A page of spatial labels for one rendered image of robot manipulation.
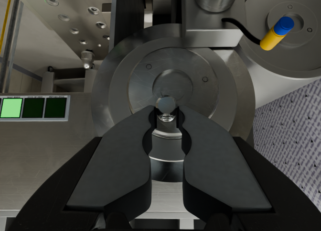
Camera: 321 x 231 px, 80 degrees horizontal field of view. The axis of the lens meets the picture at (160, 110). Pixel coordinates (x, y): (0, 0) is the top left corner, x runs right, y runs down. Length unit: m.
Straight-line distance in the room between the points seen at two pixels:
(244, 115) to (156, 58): 0.09
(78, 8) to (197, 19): 0.31
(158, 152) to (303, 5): 0.20
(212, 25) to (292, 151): 0.23
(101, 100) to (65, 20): 0.33
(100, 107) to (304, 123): 0.26
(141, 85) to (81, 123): 0.41
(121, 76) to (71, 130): 0.39
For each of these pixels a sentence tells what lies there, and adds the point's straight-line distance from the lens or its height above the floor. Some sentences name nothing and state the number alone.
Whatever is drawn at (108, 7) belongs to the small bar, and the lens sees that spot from 0.42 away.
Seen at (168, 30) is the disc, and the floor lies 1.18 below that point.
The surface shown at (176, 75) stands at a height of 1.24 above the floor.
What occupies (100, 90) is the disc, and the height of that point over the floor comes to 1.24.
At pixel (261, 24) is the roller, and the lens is 0.24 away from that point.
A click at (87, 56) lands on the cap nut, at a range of 0.58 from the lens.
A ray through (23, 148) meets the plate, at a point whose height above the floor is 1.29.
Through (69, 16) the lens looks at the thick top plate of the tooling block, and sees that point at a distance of 0.47.
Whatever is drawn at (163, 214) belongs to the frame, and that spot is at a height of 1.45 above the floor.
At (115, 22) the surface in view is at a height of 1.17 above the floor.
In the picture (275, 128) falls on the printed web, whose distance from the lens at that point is 0.37.
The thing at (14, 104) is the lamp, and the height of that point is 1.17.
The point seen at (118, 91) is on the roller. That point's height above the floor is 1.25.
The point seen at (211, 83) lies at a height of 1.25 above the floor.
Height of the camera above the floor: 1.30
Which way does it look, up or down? 12 degrees down
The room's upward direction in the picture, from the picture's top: 180 degrees counter-clockwise
